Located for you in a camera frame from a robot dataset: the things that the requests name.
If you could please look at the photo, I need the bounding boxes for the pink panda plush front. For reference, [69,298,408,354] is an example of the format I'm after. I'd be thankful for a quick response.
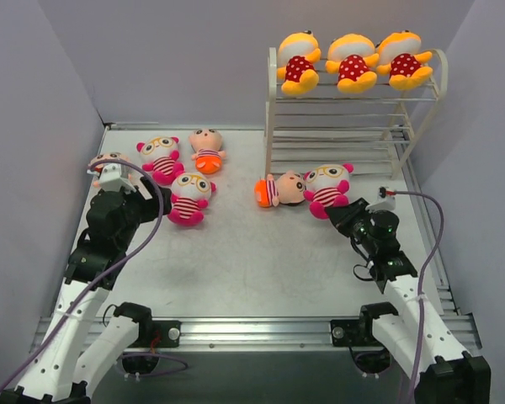
[304,163,354,220]

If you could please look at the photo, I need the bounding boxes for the pink panda plush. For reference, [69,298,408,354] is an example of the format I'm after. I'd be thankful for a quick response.
[136,136,184,186]
[167,172,216,226]
[304,163,354,220]

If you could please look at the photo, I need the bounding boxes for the yellow plush red dotted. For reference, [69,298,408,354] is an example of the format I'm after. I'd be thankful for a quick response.
[325,34,379,94]
[277,30,322,96]
[375,30,433,91]

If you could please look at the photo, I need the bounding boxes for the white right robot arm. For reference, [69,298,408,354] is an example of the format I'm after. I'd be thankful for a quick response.
[327,199,492,403]

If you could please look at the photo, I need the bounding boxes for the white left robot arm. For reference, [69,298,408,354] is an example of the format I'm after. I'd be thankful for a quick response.
[0,177,172,403]

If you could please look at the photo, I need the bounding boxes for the peach doll plush by shelf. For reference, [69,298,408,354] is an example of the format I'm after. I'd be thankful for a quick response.
[254,170,306,208]

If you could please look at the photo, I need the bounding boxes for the cream metal-rod shelf rack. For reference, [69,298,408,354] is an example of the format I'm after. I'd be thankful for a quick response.
[263,48,449,178]

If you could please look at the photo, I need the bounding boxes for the peach doll plush far left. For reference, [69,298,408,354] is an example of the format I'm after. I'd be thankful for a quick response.
[87,151,132,189]

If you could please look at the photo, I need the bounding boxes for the pink panda plush middle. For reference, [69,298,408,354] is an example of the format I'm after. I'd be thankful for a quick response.
[167,172,216,226]

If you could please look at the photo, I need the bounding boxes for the pink panda plush back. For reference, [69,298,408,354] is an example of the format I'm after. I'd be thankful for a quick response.
[136,136,184,186]

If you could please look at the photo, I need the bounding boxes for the peach doll plush back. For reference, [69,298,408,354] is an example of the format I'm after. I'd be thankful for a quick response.
[189,128,226,175]

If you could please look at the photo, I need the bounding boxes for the aluminium front mounting rail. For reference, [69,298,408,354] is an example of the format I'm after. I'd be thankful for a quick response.
[29,315,483,353]

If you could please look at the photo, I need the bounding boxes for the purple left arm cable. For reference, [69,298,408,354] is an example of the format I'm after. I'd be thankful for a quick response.
[0,159,190,404]

